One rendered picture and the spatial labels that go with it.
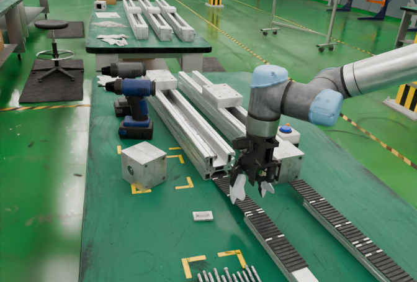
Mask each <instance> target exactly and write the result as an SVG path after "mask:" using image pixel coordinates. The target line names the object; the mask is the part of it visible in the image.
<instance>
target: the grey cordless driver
mask: <svg viewBox="0 0 417 282"><path fill-rule="evenodd" d="M94 72H101V73H102V75H106V76H111V78H116V77H119V78H122V79H123V80H124V79H125V78H128V79H136V77H141V76H145V75H146V64H145V63H144V62H142V63H141V62H128V63H117V64H116V63H111V64H110V65H108V66H104V67H102V68H101V70H94ZM117 100H118V101H114V111H115V116H116V117H125V116H132V113H131V109H130V105H128V103H127V96H124V97H118V98H117Z"/></svg>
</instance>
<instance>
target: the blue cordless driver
mask: <svg viewBox="0 0 417 282"><path fill-rule="evenodd" d="M98 87H103V88H105V90H106V91H110V92H113V93H115V94H116V95H123V94H124V96H127V103H128V105H130V109H131V113H132V116H125V119H123V120H122V121H121V123H120V127H119V129H118V133H119V137H120V139H137V140H151V139H152V136H153V121H151V120H150V117H148V113H149V110H148V104H147V100H146V98H144V96H148V97H150V95H152V96H154V95H156V82H155V81H154V80H152V81H151V80H144V79H128V78H125V79H124V80H123V79H116V80H115V81H110V82H106V83H105V85H98Z"/></svg>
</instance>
